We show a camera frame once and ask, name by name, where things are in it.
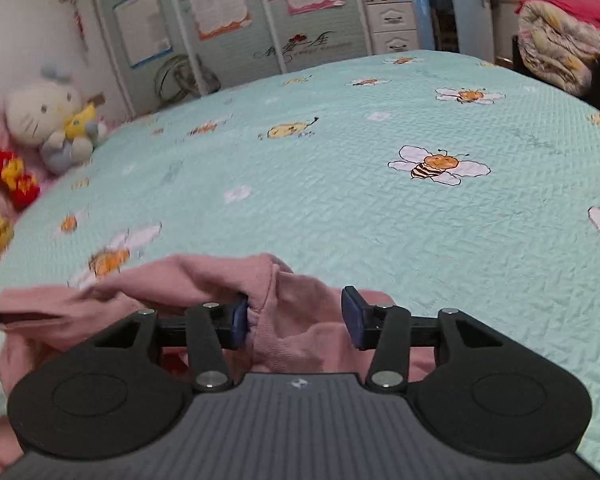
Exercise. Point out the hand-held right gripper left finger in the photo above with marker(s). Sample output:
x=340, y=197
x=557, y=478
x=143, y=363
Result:
x=239, y=322

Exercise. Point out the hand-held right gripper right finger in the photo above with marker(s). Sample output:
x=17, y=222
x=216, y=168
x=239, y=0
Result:
x=352, y=317

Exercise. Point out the pink shirt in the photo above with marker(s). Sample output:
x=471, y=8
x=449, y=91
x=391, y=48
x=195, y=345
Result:
x=290, y=310

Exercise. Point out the red plush doll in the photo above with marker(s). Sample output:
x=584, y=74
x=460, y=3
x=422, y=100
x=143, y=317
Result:
x=15, y=177

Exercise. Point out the white cat plush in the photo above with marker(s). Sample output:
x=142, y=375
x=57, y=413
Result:
x=35, y=110

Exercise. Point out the small yellow plush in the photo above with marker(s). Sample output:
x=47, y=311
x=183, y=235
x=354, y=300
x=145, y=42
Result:
x=82, y=120

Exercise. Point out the grey sliding door wardrobe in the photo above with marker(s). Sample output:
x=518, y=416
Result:
x=260, y=45

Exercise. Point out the white drawer cabinet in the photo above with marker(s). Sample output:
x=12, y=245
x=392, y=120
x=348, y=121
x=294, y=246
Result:
x=392, y=27

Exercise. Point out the blue framed poster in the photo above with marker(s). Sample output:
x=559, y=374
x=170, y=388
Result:
x=142, y=27

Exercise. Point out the orange framed poster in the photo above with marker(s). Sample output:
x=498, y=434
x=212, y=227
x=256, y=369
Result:
x=217, y=0

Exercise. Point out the white door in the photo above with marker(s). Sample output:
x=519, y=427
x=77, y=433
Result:
x=472, y=10

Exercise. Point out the folded floral comforter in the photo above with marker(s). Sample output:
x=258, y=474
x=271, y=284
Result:
x=555, y=45

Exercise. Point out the red blanket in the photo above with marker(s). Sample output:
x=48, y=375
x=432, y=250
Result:
x=580, y=7

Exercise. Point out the hanging wall ornament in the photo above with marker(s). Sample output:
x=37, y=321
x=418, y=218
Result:
x=75, y=10

